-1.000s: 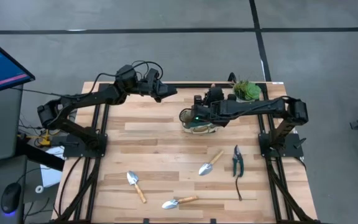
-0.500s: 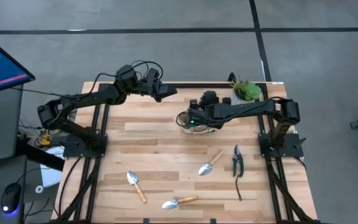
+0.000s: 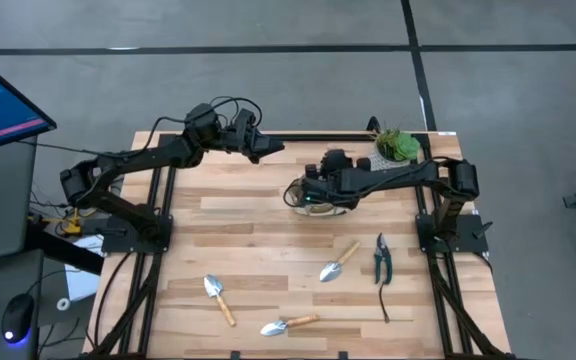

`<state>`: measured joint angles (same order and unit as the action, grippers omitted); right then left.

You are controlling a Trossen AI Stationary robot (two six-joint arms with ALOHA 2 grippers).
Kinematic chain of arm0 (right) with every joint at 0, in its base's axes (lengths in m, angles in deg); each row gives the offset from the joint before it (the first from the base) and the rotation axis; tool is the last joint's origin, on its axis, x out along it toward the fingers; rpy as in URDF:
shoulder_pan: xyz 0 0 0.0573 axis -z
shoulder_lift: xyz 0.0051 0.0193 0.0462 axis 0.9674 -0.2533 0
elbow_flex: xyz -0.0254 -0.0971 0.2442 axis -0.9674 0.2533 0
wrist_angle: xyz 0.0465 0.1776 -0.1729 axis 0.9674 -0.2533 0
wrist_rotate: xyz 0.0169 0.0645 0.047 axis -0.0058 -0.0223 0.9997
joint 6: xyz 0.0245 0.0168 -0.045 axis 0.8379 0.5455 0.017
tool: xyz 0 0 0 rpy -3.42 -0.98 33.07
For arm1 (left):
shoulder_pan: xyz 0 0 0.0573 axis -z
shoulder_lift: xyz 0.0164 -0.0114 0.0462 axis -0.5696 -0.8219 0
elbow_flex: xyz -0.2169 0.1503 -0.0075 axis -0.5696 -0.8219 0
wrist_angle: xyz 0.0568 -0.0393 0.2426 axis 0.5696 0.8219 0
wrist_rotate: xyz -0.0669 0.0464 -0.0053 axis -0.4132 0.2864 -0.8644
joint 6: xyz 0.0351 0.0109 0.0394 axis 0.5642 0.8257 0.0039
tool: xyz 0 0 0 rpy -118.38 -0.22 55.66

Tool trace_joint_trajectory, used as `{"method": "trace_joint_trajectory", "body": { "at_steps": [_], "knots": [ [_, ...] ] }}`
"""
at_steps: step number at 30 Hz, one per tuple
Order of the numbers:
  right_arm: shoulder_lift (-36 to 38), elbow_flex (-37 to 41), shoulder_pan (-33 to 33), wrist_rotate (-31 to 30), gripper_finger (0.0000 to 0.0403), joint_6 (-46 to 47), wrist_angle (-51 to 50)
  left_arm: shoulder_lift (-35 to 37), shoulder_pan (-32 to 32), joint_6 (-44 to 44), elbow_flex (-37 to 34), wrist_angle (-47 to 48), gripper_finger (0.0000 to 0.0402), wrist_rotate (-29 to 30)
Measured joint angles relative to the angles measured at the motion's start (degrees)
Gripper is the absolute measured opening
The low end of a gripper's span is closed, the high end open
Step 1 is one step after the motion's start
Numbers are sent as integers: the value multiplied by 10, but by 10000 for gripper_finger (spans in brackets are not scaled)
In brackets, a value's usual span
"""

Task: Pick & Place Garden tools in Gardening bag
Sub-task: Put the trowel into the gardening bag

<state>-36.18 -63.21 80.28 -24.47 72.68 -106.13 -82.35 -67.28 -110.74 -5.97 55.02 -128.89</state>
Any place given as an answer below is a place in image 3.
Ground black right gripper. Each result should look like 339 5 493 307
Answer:
297 148 364 211

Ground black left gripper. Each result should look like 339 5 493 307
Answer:
220 107 286 164

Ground pointed silver trowel wooden handle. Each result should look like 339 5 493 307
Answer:
319 241 362 283

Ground green pruning shears with strap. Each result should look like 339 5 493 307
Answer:
373 232 394 324

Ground beige green gardening bag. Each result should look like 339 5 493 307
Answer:
282 174 360 218

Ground succulent in white patterned pot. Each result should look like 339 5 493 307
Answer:
367 128 422 171

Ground black desk beam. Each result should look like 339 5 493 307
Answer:
25 224 105 276

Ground white paper sheet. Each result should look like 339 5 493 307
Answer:
64 233 105 302

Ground black computer mouse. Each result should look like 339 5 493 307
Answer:
1 292 36 345

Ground black metal table frame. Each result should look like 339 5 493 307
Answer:
85 119 514 360

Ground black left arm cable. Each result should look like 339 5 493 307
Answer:
145 96 264 151

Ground narrow silver trowel wooden handle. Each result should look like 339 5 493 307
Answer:
259 314 321 337

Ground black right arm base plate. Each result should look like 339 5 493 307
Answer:
415 213 494 254

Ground square silver spade wooden handle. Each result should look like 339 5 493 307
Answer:
202 274 238 327

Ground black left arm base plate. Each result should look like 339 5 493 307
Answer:
101 213 174 254

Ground black floor cable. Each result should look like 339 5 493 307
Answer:
20 139 134 161

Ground yellow cable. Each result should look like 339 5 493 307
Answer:
30 209 87 237

